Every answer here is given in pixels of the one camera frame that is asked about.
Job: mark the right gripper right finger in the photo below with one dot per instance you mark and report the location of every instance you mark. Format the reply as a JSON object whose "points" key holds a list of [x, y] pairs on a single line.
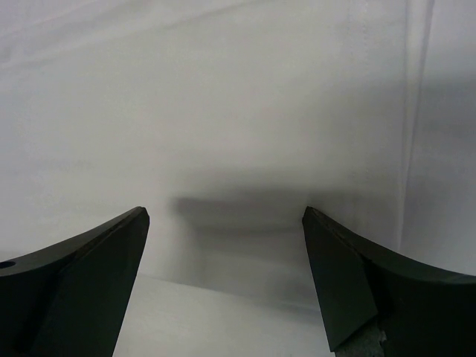
{"points": [[376, 302]]}

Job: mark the white t shirt black print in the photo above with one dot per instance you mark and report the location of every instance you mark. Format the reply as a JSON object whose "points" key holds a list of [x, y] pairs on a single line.
{"points": [[225, 120]]}

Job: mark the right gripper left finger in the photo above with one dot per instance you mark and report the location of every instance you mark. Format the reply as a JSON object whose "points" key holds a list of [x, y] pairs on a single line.
{"points": [[70, 298]]}

